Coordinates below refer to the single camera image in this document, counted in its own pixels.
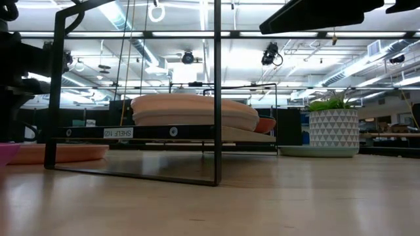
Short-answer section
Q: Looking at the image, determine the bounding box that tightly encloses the black ceiling mounted camera rig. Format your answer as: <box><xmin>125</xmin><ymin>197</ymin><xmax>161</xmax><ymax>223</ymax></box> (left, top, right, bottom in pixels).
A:
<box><xmin>261</xmin><ymin>41</ymin><xmax>284</xmax><ymax>67</ymax></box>

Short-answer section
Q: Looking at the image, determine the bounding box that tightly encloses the yellow hanging rope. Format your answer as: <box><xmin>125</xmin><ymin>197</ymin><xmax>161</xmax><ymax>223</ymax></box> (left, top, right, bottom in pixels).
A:
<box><xmin>119</xmin><ymin>0</ymin><xmax>137</xmax><ymax>127</ymax></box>

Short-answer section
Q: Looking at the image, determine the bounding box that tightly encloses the salmon orange plate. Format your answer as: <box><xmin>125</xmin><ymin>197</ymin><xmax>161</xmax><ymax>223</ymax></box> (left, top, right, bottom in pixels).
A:
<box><xmin>7</xmin><ymin>144</ymin><xmax>110</xmax><ymax>165</ymax></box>

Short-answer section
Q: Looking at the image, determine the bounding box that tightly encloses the wooden background table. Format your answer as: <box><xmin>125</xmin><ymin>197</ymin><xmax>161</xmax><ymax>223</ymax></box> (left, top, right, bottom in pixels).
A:
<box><xmin>359</xmin><ymin>132</ymin><xmax>420</xmax><ymax>139</ymax></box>

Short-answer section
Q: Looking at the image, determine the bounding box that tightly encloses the black metal shelf frame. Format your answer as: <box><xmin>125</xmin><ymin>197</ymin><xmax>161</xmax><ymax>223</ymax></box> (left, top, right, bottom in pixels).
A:
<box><xmin>43</xmin><ymin>0</ymin><xmax>279</xmax><ymax>187</ymax></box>

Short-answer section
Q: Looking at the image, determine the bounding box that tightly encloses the light green plate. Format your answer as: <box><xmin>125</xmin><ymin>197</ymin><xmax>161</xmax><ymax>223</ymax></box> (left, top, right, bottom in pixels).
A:
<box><xmin>278</xmin><ymin>145</ymin><xmax>360</xmax><ymax>159</ymax></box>

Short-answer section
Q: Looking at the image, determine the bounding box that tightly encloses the white ceiling vent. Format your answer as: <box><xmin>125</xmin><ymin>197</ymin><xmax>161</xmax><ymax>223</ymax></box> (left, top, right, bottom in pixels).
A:
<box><xmin>367</xmin><ymin>39</ymin><xmax>383</xmax><ymax>58</ymax></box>

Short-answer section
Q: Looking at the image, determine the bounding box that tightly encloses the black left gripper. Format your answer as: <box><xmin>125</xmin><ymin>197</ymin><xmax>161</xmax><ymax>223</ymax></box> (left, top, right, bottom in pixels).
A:
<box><xmin>0</xmin><ymin>31</ymin><xmax>45</xmax><ymax>143</ymax></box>

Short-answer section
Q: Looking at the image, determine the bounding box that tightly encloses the green plant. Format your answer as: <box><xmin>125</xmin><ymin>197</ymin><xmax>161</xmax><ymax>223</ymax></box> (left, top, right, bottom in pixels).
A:
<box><xmin>307</xmin><ymin>88</ymin><xmax>354</xmax><ymax>113</ymax></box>

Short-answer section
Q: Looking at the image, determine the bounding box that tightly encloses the round black ceiling camera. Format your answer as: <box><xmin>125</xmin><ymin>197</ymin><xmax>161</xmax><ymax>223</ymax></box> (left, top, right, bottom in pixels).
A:
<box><xmin>180</xmin><ymin>50</ymin><xmax>196</xmax><ymax>65</ymax></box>

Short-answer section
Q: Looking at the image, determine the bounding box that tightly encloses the black partition panel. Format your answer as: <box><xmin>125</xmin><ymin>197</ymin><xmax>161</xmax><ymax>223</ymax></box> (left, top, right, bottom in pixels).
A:
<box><xmin>277</xmin><ymin>108</ymin><xmax>303</xmax><ymax>147</ymax></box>

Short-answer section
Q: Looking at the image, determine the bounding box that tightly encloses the white shelf label sticker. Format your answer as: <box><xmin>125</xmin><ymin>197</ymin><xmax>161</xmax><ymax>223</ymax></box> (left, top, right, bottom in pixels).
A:
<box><xmin>103</xmin><ymin>127</ymin><xmax>135</xmax><ymax>139</ymax></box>

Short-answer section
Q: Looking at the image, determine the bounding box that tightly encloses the pink bowl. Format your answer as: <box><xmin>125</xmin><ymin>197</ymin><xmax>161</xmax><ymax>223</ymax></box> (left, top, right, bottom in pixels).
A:
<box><xmin>0</xmin><ymin>142</ymin><xmax>21</xmax><ymax>168</ymax></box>

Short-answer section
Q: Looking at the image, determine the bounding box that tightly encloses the black monitor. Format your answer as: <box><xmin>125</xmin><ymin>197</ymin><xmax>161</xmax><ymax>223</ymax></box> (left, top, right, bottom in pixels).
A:
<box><xmin>108</xmin><ymin>98</ymin><xmax>135</xmax><ymax>127</ymax></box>

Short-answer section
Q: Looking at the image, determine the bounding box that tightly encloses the black ceiling camera with cable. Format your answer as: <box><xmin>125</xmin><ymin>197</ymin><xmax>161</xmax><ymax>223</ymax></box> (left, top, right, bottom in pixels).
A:
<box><xmin>62</xmin><ymin>49</ymin><xmax>86</xmax><ymax>73</ymax></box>

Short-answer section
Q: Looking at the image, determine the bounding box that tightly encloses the black curved cable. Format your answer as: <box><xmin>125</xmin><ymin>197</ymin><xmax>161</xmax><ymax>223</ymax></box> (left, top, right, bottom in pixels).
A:
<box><xmin>22</xmin><ymin>121</ymin><xmax>39</xmax><ymax>144</ymax></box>

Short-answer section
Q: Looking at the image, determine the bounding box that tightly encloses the dark teal large plate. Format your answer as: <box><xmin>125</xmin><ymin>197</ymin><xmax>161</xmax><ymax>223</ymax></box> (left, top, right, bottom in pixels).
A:
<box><xmin>259</xmin><ymin>0</ymin><xmax>385</xmax><ymax>35</ymax></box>

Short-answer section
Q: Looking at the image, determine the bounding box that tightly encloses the white triangle pattern plant pot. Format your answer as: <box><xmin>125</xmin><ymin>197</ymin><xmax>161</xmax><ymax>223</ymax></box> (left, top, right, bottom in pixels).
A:
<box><xmin>308</xmin><ymin>108</ymin><xmax>360</xmax><ymax>149</ymax></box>

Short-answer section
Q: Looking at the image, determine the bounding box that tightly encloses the white cable ring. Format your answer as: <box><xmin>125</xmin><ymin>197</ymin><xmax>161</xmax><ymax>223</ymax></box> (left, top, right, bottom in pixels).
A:
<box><xmin>147</xmin><ymin>0</ymin><xmax>166</xmax><ymax>24</ymax></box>

